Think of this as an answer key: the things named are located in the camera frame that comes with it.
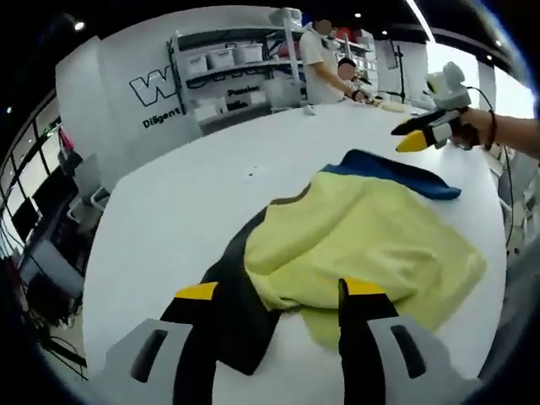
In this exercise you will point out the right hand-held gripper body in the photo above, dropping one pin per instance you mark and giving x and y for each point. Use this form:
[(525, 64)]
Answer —
[(451, 90)]

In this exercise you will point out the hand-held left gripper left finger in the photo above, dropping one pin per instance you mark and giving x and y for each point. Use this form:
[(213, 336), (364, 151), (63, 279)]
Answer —
[(198, 350)]

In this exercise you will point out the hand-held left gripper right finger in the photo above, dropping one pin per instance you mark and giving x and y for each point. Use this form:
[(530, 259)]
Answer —
[(358, 350)]

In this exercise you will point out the yellow blue grey garment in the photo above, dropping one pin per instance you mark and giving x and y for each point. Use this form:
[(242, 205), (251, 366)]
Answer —
[(358, 236)]

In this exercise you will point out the person's right hand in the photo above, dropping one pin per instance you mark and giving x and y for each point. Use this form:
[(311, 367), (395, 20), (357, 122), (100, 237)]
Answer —
[(472, 128)]

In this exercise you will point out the cream cloth item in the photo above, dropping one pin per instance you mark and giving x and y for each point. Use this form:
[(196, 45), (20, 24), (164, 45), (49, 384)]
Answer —
[(392, 106)]

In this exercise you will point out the black tripod stand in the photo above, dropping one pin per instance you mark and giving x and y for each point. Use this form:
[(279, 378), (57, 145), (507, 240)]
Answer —
[(401, 71)]

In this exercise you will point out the small white device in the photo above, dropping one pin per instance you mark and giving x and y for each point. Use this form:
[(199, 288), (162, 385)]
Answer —
[(310, 111)]

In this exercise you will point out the white storage bin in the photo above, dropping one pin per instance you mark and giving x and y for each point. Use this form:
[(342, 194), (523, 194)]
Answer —
[(196, 65), (249, 52), (221, 59)]

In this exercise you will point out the metal storage shelf rack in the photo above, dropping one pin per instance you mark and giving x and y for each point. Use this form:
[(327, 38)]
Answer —
[(236, 80)]

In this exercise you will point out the white office chair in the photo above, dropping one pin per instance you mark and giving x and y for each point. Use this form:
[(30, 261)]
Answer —
[(90, 185)]

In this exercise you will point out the hanging pink and dark clothes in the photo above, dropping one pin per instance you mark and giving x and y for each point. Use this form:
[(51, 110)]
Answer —
[(69, 147)]

